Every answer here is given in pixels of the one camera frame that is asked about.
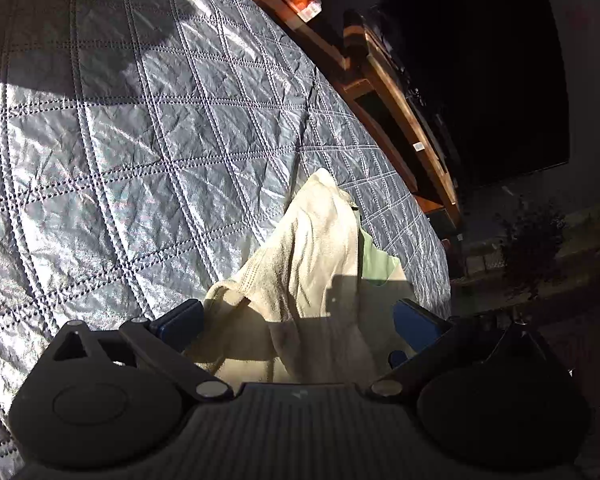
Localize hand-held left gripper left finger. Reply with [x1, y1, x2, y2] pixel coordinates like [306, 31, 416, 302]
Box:
[52, 299, 233, 402]

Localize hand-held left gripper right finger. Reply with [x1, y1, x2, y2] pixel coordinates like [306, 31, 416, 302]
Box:
[366, 299, 551, 402]

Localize cream fleece sweater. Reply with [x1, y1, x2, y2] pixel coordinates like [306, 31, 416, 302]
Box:
[185, 167, 416, 386]

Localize grey quilted mat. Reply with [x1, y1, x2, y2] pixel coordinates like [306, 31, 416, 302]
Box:
[0, 0, 453, 480]

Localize black television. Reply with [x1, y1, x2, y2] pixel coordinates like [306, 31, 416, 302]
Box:
[370, 0, 571, 188]

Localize wooden table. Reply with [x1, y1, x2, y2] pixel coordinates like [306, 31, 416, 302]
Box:
[207, 0, 431, 201]

